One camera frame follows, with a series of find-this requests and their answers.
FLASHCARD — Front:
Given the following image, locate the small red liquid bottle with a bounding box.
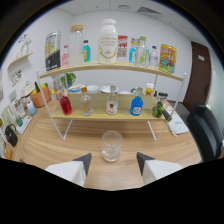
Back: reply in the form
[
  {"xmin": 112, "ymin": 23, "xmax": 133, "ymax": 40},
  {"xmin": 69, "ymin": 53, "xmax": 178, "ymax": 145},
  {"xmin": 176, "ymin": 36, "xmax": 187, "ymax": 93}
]
[{"xmin": 59, "ymin": 89, "xmax": 74, "ymax": 117}]

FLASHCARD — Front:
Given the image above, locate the small clear bottle orange cap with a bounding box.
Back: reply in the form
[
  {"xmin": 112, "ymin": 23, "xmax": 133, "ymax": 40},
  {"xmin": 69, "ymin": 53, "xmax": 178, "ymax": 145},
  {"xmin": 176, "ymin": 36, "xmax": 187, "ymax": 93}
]
[{"xmin": 80, "ymin": 86, "xmax": 94, "ymax": 117}]

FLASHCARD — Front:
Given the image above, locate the clear bottle green cap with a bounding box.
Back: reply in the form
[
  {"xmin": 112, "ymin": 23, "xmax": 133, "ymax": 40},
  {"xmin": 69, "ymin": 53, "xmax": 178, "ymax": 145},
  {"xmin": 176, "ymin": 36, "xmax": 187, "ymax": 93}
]
[{"xmin": 136, "ymin": 35, "xmax": 150, "ymax": 69}]

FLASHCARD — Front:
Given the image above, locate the green cup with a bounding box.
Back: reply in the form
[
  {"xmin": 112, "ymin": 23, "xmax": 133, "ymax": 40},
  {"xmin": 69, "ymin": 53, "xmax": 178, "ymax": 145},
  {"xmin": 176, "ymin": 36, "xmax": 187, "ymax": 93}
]
[{"xmin": 15, "ymin": 115, "xmax": 24, "ymax": 128}]

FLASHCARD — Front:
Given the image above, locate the yellow red lidded cup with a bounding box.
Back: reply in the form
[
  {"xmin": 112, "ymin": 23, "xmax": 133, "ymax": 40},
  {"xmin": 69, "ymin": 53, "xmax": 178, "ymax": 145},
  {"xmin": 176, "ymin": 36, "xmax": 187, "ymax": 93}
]
[{"xmin": 145, "ymin": 81, "xmax": 155, "ymax": 97}]

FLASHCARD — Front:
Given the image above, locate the clear glass with ice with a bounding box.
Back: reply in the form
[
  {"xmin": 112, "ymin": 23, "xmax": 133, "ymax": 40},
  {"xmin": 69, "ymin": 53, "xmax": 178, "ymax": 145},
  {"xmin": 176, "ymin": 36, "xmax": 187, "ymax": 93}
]
[{"xmin": 101, "ymin": 130, "xmax": 124, "ymax": 163}]

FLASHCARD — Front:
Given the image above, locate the white fabric pouch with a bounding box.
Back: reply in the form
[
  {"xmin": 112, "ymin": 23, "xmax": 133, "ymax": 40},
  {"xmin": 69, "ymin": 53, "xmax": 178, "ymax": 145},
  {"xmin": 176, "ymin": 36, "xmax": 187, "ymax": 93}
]
[{"xmin": 166, "ymin": 111, "xmax": 190, "ymax": 136}]

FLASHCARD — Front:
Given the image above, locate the clear tub of limes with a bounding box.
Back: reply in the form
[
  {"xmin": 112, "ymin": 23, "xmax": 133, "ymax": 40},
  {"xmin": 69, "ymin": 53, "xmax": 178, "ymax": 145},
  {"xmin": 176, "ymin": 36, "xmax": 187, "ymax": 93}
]
[{"xmin": 151, "ymin": 100, "xmax": 173, "ymax": 123}]

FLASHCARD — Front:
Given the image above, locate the black sofa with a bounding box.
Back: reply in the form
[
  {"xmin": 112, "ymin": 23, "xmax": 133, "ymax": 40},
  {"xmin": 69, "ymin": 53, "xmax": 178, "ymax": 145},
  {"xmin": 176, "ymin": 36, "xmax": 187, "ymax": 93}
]
[{"xmin": 185, "ymin": 104, "xmax": 224, "ymax": 163}]

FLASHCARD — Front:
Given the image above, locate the white tray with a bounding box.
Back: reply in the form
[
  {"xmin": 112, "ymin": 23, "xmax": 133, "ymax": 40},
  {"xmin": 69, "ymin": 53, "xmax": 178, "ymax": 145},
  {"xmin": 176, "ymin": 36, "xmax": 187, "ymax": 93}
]
[{"xmin": 15, "ymin": 115, "xmax": 33, "ymax": 135}]

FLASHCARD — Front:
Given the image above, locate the two-tier wooden shelf rack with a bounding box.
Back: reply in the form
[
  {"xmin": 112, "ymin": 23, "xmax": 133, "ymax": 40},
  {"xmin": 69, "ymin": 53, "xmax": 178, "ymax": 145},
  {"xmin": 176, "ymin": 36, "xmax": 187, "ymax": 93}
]
[{"xmin": 35, "ymin": 60, "xmax": 188, "ymax": 143}]

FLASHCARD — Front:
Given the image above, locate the orange printed leaflet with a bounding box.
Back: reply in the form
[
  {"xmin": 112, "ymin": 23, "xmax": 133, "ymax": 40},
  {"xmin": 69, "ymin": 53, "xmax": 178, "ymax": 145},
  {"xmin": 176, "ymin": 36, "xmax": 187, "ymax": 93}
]
[{"xmin": 162, "ymin": 99, "xmax": 174, "ymax": 114}]

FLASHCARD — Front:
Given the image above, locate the blue liquid bottle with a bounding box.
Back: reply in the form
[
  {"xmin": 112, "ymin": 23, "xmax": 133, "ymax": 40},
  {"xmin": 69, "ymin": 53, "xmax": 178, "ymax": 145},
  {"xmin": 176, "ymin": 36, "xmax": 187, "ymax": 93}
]
[{"xmin": 129, "ymin": 87, "xmax": 144, "ymax": 117}]

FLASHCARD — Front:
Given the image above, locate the black handbag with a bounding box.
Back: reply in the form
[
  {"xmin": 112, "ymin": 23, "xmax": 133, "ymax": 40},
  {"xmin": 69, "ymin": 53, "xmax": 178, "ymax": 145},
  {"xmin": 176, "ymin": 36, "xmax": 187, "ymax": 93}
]
[{"xmin": 4, "ymin": 123, "xmax": 19, "ymax": 148}]

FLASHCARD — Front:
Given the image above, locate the blue white bottle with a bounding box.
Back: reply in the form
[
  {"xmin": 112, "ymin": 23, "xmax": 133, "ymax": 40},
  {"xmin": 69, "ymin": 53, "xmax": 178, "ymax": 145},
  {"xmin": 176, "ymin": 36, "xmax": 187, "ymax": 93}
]
[{"xmin": 26, "ymin": 100, "xmax": 37, "ymax": 116}]

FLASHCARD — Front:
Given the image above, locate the clear bottle red label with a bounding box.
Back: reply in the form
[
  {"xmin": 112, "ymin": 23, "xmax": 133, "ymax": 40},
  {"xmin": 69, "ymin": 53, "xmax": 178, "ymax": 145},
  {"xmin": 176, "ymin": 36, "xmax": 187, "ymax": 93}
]
[{"xmin": 105, "ymin": 85, "xmax": 119, "ymax": 116}]

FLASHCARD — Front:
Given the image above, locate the orange basket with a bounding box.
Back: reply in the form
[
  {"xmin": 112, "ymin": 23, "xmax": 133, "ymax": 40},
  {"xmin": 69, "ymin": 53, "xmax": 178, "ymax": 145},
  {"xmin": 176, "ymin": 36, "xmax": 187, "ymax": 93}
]
[{"xmin": 29, "ymin": 87, "xmax": 52, "ymax": 109}]

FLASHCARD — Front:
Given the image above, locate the blue rimmed bowl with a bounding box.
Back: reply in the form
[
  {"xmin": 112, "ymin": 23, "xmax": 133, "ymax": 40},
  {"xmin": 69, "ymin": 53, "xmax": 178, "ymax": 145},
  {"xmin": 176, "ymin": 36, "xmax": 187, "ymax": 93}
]
[{"xmin": 67, "ymin": 83, "xmax": 86, "ymax": 94}]

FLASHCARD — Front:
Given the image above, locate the white bowl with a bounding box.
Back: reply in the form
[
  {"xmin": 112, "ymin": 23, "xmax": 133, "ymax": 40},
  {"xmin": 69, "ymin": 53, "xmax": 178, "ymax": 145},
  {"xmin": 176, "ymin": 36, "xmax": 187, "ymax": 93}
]
[{"xmin": 86, "ymin": 84, "xmax": 101, "ymax": 94}]

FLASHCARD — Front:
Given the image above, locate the white plate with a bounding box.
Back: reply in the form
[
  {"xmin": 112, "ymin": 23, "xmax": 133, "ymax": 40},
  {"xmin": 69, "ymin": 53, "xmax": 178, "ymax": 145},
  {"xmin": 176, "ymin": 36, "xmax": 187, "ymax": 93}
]
[{"xmin": 99, "ymin": 84, "xmax": 119, "ymax": 94}]

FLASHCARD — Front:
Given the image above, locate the green potted plant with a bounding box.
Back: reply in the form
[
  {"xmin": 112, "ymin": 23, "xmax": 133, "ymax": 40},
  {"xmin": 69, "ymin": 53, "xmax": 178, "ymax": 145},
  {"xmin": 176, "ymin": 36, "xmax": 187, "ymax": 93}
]
[{"xmin": 59, "ymin": 72, "xmax": 77, "ymax": 88}]

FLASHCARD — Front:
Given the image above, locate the white countertop appliance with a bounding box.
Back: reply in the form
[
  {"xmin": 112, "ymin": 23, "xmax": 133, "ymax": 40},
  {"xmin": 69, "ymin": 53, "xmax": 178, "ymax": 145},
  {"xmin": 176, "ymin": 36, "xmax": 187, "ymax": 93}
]
[{"xmin": 20, "ymin": 80, "xmax": 36, "ymax": 98}]

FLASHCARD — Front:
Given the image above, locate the brown door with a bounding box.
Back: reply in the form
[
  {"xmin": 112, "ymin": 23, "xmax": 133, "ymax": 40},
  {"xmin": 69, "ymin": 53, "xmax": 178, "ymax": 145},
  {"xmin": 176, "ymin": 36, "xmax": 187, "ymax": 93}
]
[{"xmin": 182, "ymin": 41, "xmax": 212, "ymax": 113}]

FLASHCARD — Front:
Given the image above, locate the clear bottle blue cap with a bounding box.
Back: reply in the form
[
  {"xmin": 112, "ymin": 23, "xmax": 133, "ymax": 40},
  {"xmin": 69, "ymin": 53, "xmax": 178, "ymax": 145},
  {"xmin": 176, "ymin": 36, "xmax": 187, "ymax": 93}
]
[{"xmin": 148, "ymin": 45, "xmax": 160, "ymax": 69}]

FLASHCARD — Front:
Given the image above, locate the small pink bottle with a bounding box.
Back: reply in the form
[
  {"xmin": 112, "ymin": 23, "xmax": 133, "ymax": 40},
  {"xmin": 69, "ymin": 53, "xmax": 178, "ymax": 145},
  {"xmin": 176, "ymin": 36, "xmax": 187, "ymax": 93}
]
[{"xmin": 61, "ymin": 44, "xmax": 70, "ymax": 68}]

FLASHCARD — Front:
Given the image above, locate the tall black silver can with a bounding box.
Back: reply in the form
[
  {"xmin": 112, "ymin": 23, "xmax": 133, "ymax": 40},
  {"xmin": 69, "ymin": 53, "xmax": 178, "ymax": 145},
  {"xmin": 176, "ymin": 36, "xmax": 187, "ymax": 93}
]
[{"xmin": 44, "ymin": 30, "xmax": 62, "ymax": 72}]

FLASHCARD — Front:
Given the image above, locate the small light blue bottle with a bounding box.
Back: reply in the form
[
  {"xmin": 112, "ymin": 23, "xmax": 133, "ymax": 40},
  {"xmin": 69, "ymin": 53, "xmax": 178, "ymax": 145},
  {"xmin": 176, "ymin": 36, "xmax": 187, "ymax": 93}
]
[{"xmin": 128, "ymin": 37, "xmax": 139, "ymax": 65}]

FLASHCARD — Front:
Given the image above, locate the glass bottle cork lid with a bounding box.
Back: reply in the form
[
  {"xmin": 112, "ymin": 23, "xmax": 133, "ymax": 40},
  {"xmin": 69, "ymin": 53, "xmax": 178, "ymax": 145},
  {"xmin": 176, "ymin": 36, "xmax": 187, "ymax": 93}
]
[{"xmin": 68, "ymin": 24, "xmax": 85, "ymax": 67}]

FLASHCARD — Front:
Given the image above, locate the black white printed sheet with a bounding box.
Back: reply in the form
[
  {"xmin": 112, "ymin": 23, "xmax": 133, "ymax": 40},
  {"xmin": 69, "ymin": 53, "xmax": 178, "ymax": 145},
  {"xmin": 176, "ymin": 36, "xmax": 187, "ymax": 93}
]
[{"xmin": 117, "ymin": 44, "xmax": 128, "ymax": 58}]

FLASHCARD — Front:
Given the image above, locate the large white bottle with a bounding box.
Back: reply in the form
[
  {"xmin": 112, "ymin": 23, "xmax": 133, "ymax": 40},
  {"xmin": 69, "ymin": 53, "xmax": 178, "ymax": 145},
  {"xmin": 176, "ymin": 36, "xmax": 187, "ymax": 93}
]
[{"xmin": 98, "ymin": 18, "xmax": 119, "ymax": 65}]

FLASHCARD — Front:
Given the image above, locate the ceiling air vent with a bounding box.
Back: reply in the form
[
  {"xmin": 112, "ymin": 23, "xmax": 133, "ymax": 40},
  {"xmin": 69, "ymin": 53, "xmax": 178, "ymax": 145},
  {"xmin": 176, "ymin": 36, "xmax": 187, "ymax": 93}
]
[{"xmin": 136, "ymin": 6, "xmax": 163, "ymax": 15}]

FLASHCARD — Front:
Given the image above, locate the white picture frame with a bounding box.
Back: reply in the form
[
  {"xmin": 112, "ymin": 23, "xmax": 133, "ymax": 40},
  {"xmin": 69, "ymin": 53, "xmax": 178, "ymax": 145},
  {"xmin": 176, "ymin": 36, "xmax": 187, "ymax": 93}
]
[{"xmin": 13, "ymin": 99, "xmax": 27, "ymax": 118}]

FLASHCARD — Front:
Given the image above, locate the wall sticker sheet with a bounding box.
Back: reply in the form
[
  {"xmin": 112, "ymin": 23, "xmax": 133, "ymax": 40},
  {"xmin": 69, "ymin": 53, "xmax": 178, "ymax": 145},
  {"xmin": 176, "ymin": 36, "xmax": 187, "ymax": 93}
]
[{"xmin": 9, "ymin": 69, "xmax": 24, "ymax": 88}]

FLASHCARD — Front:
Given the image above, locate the wooden wall shelf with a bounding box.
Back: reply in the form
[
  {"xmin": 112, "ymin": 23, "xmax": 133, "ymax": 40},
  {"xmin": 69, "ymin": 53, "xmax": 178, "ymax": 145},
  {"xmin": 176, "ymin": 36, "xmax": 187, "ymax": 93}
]
[{"xmin": 7, "ymin": 50, "xmax": 34, "ymax": 69}]

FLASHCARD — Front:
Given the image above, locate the red white wall poster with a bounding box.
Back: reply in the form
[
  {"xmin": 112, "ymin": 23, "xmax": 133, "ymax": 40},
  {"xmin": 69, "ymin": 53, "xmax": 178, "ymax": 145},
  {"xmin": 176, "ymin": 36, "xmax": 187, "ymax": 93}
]
[{"xmin": 117, "ymin": 35, "xmax": 129, "ymax": 46}]

